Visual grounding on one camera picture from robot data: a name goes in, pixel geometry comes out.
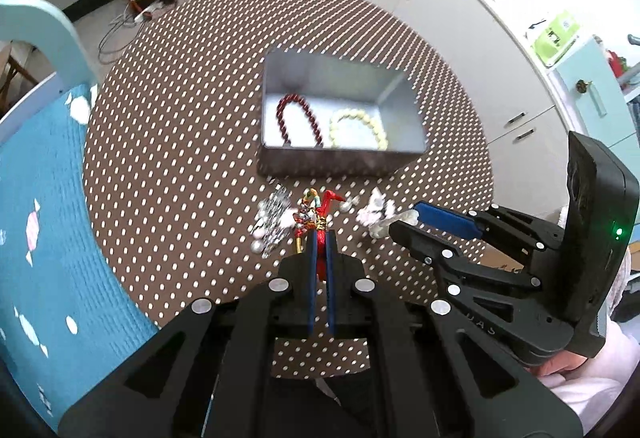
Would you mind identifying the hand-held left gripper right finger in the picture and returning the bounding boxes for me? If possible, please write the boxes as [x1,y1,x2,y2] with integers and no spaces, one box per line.
[324,229,585,438]

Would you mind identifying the round polka dot table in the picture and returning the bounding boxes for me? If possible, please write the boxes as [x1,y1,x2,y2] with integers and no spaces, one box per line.
[82,0,494,380]

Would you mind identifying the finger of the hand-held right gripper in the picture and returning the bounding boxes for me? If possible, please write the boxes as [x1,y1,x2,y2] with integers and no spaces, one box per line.
[414,200,569,269]
[388,219,572,355]

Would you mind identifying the cream bead bracelet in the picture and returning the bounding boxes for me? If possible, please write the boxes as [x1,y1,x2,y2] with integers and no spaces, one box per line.
[327,110,390,151]

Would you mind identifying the dark cloth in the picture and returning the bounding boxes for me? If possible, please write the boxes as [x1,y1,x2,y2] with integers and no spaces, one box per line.
[267,375,382,438]

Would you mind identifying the red colourful tassel ornament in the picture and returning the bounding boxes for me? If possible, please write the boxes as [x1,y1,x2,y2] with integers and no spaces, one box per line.
[292,188,349,281]

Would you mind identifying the dark red bead bracelet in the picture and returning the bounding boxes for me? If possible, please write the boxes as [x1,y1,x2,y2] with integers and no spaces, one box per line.
[276,94,324,149]

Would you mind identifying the silver pearl hair ornament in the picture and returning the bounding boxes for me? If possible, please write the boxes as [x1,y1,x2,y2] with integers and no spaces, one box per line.
[250,185,294,259]

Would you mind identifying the wooden chair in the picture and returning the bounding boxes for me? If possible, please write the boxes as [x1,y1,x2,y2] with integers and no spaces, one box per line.
[0,42,39,115]

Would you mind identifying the green box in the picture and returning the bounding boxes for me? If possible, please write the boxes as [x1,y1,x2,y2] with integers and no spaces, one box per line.
[529,10,582,67]

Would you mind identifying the white power strip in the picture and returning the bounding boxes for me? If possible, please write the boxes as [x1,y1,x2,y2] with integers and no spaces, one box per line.
[132,2,164,24]

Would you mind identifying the person's right hand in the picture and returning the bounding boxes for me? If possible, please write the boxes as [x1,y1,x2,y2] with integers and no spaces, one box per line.
[536,351,592,379]

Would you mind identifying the person's right forearm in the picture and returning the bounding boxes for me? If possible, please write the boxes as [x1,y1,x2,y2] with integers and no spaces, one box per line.
[539,245,636,426]

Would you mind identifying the red doll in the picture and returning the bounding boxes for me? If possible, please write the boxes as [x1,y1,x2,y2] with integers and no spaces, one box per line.
[602,48,629,77]

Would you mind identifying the grey floor cables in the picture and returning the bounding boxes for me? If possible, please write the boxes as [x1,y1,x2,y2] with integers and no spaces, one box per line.
[96,2,147,64]

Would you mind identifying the silver tin box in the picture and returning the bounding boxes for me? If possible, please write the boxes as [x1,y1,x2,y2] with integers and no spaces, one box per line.
[257,48,429,179]

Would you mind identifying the light blue cabinet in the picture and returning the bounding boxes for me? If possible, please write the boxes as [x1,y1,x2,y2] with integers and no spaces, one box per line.
[546,35,640,149]

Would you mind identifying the white cabinet row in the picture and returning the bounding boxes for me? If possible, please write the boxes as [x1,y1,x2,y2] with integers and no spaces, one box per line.
[341,0,562,225]

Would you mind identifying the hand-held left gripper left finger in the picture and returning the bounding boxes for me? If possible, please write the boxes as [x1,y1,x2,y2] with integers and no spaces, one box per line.
[57,230,321,438]

